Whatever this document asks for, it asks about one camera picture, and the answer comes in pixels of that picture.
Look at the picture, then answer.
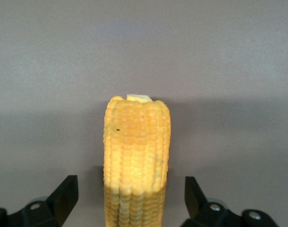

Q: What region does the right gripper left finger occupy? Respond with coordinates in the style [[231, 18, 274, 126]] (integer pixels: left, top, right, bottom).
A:
[[0, 175, 79, 227]]

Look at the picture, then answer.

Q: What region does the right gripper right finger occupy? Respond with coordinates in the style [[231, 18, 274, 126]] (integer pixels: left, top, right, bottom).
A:
[[184, 176, 281, 227]]

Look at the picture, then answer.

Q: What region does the yellow corn cob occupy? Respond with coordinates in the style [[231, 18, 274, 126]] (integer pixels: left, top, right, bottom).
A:
[[103, 94, 172, 227]]

